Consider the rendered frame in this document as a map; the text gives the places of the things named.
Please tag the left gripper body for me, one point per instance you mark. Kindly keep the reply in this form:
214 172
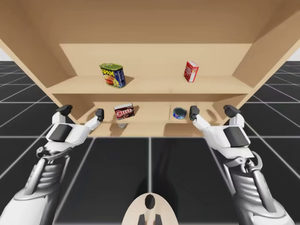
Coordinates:
70 134

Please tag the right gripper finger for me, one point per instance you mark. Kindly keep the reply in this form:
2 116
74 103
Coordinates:
194 113
233 112

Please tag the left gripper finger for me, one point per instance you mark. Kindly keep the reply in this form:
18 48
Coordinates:
62 110
98 116

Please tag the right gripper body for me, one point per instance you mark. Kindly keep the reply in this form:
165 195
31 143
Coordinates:
225 140

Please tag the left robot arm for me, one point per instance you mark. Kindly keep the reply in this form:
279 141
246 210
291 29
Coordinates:
35 182

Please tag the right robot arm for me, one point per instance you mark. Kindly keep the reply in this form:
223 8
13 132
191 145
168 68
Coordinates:
255 187

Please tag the blue flat can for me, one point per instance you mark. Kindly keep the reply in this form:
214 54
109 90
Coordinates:
180 113

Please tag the dark red carton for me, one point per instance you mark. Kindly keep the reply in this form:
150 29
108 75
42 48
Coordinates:
123 113

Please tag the red and white carton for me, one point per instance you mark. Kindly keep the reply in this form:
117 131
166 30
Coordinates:
191 71

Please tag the green and blue rectangular can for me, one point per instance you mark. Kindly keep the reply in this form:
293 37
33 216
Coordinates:
113 75

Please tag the pale wooden shelf unit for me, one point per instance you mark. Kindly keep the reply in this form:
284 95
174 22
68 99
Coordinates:
150 35

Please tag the tan robot part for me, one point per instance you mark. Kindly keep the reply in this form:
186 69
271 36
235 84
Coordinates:
150 211

